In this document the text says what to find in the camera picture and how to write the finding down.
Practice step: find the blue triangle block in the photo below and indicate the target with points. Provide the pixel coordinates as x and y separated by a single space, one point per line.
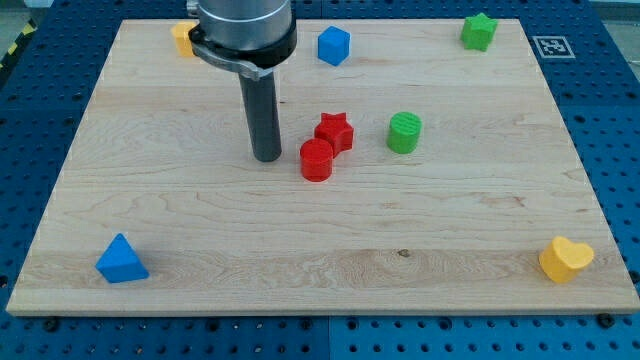
120 263

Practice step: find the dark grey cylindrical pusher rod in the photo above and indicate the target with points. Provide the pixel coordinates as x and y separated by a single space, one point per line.
260 103

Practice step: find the blue cube block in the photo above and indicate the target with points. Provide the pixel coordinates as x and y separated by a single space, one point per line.
333 45

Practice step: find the white fiducial marker tag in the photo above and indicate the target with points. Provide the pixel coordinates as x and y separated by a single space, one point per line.
553 47

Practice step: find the red star block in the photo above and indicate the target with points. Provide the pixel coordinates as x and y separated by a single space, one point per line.
336 130

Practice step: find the green star block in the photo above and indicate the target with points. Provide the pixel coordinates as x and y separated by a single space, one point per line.
478 32

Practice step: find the light wooden board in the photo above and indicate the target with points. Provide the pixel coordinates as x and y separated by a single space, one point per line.
162 155

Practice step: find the yellow pentagon block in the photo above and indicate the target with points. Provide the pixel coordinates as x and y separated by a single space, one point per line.
180 32

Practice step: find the red cylinder block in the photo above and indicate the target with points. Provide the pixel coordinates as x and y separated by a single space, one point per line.
316 158

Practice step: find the green cylinder block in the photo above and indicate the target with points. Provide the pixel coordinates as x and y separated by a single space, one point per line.
404 132

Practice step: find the yellow heart block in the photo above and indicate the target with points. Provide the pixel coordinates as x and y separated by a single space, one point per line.
562 259

